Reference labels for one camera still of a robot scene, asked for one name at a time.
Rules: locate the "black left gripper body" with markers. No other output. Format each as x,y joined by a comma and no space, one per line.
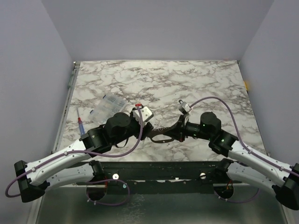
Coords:
134,129

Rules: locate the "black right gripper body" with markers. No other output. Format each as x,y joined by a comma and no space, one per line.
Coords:
182,130

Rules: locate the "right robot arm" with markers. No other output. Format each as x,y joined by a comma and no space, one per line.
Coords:
245,164

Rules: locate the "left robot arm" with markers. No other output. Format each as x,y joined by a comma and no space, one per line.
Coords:
34,178

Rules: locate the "clear plastic screw box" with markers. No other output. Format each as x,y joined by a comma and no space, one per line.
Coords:
107,107

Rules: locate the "blue red screwdriver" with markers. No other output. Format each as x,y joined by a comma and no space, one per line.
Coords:
80,124

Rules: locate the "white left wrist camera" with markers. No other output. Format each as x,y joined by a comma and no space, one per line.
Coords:
142,114

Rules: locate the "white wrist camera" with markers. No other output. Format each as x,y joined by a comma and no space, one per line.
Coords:
184,107
142,114

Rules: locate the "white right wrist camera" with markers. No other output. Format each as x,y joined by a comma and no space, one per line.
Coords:
184,107

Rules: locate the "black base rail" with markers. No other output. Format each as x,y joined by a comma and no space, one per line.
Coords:
144,177

